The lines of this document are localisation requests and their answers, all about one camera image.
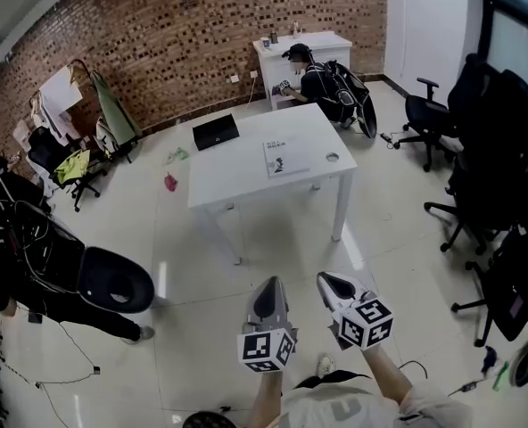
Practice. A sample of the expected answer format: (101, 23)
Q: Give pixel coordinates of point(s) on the white table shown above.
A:
(264, 176)

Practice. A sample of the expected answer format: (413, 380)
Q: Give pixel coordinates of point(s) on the person's right forearm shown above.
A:
(386, 377)

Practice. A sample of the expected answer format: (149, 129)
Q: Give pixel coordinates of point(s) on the white cup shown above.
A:
(264, 45)

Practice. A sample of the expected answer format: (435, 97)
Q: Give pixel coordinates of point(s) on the white book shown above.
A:
(285, 158)

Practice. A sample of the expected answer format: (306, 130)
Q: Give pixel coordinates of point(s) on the green bottle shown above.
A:
(500, 375)

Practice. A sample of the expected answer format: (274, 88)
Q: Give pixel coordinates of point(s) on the black power adapter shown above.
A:
(385, 137)
(469, 386)

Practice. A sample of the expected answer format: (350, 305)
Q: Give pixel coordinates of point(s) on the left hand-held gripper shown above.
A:
(264, 348)

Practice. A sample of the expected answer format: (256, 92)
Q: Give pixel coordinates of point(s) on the white hanging garment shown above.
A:
(59, 94)

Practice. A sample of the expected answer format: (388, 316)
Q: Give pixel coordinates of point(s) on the dark bottle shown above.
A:
(273, 36)

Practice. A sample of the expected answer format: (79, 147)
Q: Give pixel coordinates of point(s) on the blue cloth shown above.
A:
(489, 358)

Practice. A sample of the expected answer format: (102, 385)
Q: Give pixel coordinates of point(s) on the white backpack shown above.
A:
(104, 135)

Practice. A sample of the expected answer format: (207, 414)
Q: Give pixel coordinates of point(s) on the green hanging garment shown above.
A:
(114, 109)

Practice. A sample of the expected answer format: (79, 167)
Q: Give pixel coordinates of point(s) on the person's beige shirt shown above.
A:
(348, 406)

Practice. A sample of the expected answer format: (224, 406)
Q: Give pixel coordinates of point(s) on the black clothes rack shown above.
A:
(83, 67)

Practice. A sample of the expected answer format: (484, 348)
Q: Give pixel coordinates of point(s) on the clear bottle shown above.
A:
(296, 28)

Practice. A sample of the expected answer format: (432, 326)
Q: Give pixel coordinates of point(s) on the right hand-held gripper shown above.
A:
(364, 323)

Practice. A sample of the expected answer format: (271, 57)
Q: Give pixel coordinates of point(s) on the black box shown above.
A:
(215, 133)

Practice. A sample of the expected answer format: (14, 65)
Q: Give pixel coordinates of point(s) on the black office chair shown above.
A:
(491, 150)
(424, 112)
(511, 292)
(56, 158)

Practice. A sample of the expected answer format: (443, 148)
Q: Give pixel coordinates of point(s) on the green cloth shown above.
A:
(175, 153)

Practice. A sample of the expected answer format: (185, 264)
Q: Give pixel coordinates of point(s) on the yellow-green cloth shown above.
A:
(73, 167)

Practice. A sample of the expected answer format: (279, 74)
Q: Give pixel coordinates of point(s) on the pink cloth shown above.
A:
(171, 182)

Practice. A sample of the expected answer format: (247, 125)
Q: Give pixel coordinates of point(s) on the person's left forearm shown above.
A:
(266, 399)

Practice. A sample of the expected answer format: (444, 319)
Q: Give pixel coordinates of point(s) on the black round seat shell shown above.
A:
(114, 281)

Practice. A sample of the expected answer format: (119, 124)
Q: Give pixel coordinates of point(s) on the person's white shoe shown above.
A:
(324, 365)

